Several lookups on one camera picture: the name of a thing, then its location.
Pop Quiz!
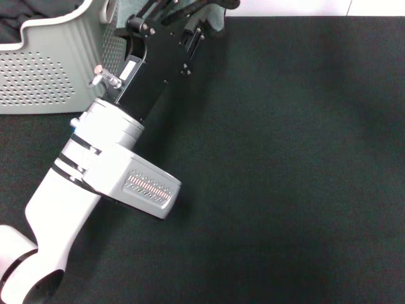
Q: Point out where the left arm cable with plugs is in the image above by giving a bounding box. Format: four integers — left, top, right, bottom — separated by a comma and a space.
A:
70, 65, 124, 129

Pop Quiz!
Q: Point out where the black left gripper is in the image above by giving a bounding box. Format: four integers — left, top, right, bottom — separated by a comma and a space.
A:
104, 0, 210, 125

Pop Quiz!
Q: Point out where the dark cloth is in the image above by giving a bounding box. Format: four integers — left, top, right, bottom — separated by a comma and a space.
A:
0, 0, 87, 44

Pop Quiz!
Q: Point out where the yellow and grey towel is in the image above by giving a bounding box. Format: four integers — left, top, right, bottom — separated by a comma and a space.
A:
110, 0, 242, 41

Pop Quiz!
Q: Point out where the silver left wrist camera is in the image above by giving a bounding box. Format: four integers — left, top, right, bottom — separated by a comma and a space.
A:
82, 148, 183, 220

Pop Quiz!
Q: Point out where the grey perforated storage box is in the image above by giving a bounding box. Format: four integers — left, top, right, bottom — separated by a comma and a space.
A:
0, 0, 127, 115

